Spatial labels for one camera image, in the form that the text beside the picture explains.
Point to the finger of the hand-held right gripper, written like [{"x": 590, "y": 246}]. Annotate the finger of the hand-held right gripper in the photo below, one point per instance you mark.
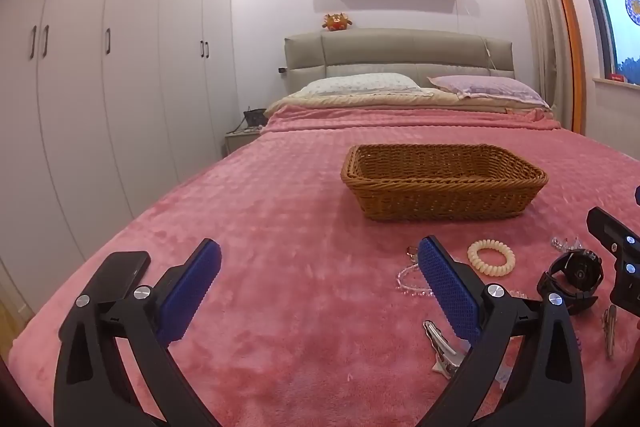
[{"x": 622, "y": 252}]

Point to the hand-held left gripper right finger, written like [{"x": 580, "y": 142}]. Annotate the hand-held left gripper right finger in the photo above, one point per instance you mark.
[{"x": 450, "y": 292}]

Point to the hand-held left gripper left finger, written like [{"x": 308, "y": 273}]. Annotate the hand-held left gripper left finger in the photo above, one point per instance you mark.
[{"x": 192, "y": 292}]

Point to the silver hair clip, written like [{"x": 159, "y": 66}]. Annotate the silver hair clip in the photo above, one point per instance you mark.
[
  {"x": 447, "y": 364},
  {"x": 610, "y": 332},
  {"x": 434, "y": 333}
]

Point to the black wrist watch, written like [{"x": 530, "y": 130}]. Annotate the black wrist watch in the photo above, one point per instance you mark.
[{"x": 575, "y": 272}]

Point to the clear crystal hair clip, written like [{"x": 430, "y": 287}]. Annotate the clear crystal hair clip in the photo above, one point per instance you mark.
[{"x": 567, "y": 242}]

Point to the brown wicker basket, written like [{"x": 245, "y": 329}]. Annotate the brown wicker basket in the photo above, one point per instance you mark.
[{"x": 440, "y": 197}]

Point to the pink fleece blanket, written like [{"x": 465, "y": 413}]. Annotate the pink fleece blanket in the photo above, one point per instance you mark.
[{"x": 300, "y": 207}]

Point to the bedside table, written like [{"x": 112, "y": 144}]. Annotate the bedside table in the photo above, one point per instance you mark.
[{"x": 240, "y": 142}]

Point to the small red box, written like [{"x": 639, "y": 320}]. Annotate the small red box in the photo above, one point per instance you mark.
[{"x": 617, "y": 78}]

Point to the black bag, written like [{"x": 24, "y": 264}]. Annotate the black bag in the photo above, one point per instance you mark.
[{"x": 255, "y": 118}]

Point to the lilac pillow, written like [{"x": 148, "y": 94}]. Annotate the lilac pillow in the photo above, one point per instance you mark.
[{"x": 490, "y": 88}]

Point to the cream quilt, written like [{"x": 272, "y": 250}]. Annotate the cream quilt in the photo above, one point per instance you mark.
[{"x": 350, "y": 99}]

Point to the orange curtain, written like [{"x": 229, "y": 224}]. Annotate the orange curtain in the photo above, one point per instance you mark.
[{"x": 570, "y": 32}]

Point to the white dotted pillow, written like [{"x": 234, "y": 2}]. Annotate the white dotted pillow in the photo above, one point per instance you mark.
[{"x": 360, "y": 83}]

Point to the white wardrobe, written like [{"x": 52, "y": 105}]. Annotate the white wardrobe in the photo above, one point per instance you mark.
[{"x": 100, "y": 82}]

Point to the beige curtain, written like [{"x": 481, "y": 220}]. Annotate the beige curtain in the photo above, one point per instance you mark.
[{"x": 535, "y": 32}]

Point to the window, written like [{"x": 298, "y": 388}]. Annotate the window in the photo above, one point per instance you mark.
[{"x": 615, "y": 7}]

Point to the grey padded headboard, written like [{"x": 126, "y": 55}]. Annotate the grey padded headboard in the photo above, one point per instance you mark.
[{"x": 400, "y": 49}]

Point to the orange plush toy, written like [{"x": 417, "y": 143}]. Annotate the orange plush toy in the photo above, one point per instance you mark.
[{"x": 337, "y": 22}]

